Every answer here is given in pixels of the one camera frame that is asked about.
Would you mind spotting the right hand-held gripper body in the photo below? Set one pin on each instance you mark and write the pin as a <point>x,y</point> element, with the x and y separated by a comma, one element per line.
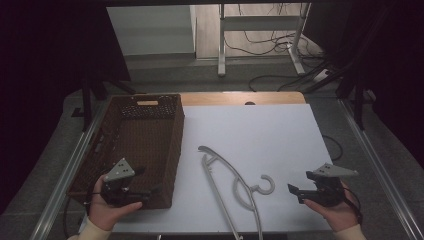
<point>328,191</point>

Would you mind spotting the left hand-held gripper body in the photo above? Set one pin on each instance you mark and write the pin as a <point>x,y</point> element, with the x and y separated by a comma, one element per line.
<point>118,173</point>

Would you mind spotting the person's right hand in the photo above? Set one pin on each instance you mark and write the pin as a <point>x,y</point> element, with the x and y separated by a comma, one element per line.
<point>340,216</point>

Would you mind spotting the person's left hand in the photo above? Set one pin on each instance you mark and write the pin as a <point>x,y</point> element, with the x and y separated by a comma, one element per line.
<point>103,215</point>

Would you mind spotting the brown wicker basket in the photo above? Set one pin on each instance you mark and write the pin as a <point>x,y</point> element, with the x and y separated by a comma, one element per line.
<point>143,140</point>

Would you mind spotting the white board sheet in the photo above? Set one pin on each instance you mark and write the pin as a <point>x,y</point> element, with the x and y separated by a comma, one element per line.
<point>260,133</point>

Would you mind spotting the grey plastic clothes hanger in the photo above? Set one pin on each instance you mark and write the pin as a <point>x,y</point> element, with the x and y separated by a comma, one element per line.
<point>220,160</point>

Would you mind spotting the black metal stand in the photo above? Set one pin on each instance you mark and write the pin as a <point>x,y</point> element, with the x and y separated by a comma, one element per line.
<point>358,106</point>
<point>87,100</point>

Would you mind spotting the white power strip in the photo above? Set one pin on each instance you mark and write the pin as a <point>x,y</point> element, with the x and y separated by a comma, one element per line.
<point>321,75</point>

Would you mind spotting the white cabinet panel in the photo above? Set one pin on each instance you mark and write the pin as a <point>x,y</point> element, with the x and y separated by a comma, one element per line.
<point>150,30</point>

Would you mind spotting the aluminium rail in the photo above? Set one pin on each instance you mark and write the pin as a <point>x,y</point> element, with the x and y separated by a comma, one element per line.
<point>66,173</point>
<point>376,160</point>

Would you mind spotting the white metal desk frame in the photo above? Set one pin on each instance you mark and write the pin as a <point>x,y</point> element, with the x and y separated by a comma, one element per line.
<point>221,50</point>

